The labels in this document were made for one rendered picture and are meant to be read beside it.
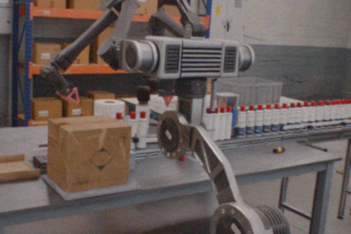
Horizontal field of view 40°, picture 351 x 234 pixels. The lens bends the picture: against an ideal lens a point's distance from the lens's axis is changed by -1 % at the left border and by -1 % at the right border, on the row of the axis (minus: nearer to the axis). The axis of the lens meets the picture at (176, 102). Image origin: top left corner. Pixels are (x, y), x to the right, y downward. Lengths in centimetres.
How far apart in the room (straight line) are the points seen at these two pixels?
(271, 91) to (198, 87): 303
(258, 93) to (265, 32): 459
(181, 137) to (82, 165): 46
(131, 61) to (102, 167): 55
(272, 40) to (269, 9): 59
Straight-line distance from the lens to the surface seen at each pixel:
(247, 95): 469
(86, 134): 206
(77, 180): 210
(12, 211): 201
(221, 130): 297
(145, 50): 180
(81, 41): 231
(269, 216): 173
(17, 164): 253
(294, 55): 996
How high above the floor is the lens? 161
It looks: 10 degrees down
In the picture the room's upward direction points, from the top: 4 degrees clockwise
